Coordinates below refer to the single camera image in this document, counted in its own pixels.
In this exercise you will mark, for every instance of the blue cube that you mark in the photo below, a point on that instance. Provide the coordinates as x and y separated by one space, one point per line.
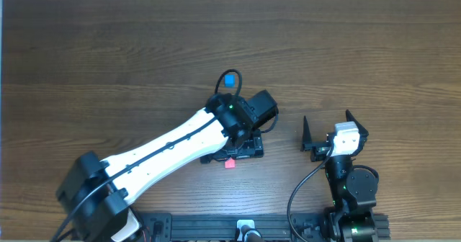
229 80

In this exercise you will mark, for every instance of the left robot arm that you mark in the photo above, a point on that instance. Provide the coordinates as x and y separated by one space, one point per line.
169 155

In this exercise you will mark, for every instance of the mounting rail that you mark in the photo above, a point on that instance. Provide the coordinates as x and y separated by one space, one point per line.
209 227

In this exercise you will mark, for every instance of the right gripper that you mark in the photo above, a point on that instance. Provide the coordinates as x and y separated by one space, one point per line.
320 153

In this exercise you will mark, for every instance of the red cube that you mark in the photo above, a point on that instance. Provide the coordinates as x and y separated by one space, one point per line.
230 163

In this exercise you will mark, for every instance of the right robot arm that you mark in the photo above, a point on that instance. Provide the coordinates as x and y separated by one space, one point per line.
360 188

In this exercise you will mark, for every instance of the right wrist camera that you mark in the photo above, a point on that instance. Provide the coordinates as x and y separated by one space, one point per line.
345 137

